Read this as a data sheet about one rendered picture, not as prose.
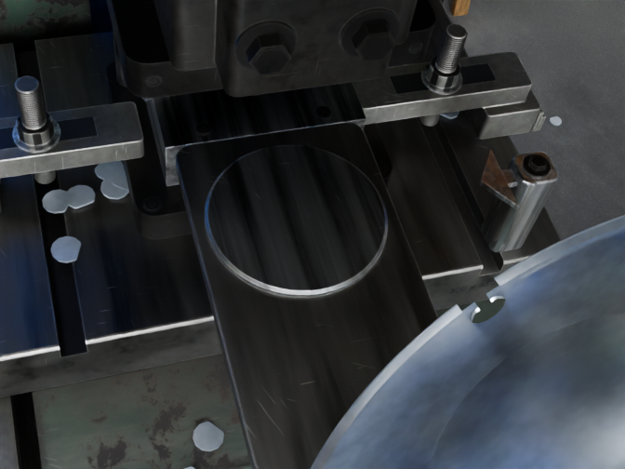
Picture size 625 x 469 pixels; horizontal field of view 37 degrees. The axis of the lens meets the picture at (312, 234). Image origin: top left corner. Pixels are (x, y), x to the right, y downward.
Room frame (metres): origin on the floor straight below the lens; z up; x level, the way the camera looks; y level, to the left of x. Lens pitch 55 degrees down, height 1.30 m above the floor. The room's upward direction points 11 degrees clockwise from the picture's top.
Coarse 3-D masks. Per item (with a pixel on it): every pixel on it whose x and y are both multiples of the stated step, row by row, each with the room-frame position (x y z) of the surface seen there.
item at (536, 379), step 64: (576, 256) 0.30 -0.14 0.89; (448, 320) 0.28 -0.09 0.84; (512, 320) 0.26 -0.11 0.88; (576, 320) 0.25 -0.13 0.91; (384, 384) 0.24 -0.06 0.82; (448, 384) 0.23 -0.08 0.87; (512, 384) 0.21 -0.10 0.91; (576, 384) 0.20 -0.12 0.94; (384, 448) 0.19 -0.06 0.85; (448, 448) 0.17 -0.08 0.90; (512, 448) 0.17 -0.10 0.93; (576, 448) 0.16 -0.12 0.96
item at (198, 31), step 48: (192, 0) 0.38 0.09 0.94; (240, 0) 0.36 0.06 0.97; (288, 0) 0.37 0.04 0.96; (336, 0) 0.39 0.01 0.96; (384, 0) 0.40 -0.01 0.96; (192, 48) 0.38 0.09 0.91; (240, 48) 0.36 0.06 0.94; (288, 48) 0.37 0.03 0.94; (336, 48) 0.39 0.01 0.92; (384, 48) 0.39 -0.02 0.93; (240, 96) 0.37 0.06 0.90
